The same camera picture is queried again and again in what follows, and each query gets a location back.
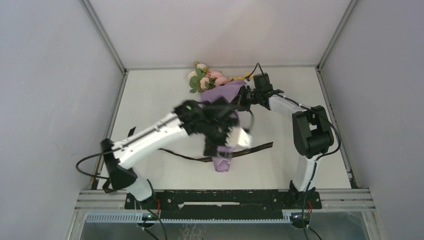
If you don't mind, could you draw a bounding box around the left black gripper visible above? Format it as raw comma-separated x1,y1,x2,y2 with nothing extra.
202,117,239,158

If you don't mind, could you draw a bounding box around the pink wrapping paper sheet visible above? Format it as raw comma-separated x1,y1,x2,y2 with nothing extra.
199,80,248,173

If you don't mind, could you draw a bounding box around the pink rose stem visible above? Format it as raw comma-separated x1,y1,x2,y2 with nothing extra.
199,71,230,92

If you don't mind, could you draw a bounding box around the black ribbon strap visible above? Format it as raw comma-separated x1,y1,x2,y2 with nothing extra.
101,127,275,194

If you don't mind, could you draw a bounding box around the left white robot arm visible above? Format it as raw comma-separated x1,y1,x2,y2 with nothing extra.
75,97,255,209

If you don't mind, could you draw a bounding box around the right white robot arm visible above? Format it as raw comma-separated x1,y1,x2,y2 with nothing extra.
233,70,342,208

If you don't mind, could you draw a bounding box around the yellow rose stem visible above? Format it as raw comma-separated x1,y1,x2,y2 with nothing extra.
229,72,253,82

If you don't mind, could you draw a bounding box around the white rose stem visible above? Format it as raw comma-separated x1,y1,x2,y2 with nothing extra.
187,61,210,94

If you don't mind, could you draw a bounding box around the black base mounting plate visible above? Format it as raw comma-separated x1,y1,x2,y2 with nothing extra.
124,189,323,221

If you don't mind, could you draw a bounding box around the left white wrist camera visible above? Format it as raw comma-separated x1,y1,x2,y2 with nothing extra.
225,126,253,149

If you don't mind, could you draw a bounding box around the white slotted cable duct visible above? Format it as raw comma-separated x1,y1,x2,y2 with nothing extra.
85,212,292,224

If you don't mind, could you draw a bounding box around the aluminium frame rail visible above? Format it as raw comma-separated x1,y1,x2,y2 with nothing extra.
75,189,376,212

